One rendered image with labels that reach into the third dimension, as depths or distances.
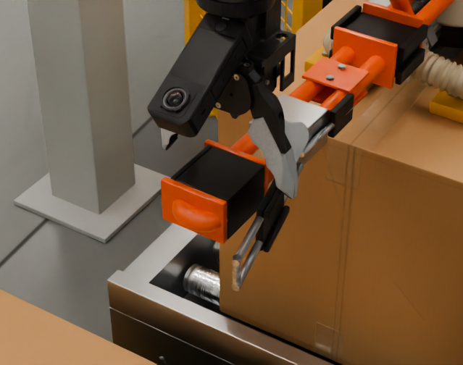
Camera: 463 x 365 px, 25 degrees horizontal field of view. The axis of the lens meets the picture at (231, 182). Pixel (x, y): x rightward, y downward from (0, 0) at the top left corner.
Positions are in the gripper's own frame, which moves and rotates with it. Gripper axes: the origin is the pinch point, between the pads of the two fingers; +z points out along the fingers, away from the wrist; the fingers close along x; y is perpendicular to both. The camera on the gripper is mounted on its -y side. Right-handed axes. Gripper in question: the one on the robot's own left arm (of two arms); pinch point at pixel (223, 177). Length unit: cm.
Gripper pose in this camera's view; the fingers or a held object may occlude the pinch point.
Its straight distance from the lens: 103.9
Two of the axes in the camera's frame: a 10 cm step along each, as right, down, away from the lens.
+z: 0.0, 7.9, 6.1
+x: -8.4, -3.3, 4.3
